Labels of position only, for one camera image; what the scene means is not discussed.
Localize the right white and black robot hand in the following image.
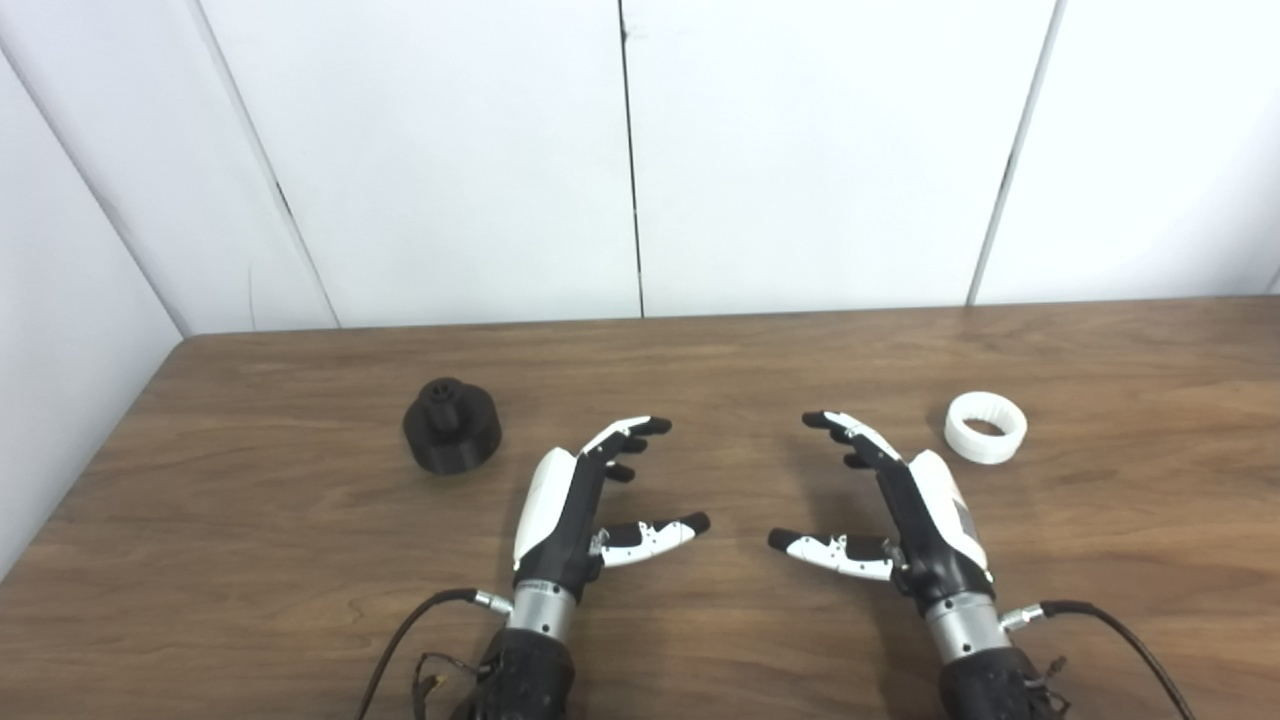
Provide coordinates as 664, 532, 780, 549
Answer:
767, 410, 997, 607

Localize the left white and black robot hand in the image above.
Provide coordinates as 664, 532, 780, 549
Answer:
511, 416, 712, 607

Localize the white toothed ring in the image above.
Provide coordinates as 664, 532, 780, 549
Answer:
944, 391, 1029, 465

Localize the round black part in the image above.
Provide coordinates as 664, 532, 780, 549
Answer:
403, 377, 502, 475

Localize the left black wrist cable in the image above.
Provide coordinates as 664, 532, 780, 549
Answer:
355, 588, 515, 720

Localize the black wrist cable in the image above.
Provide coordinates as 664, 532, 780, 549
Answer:
355, 588, 515, 720
1000, 599, 1197, 720

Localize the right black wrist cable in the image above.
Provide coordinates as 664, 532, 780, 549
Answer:
1000, 599, 1197, 720

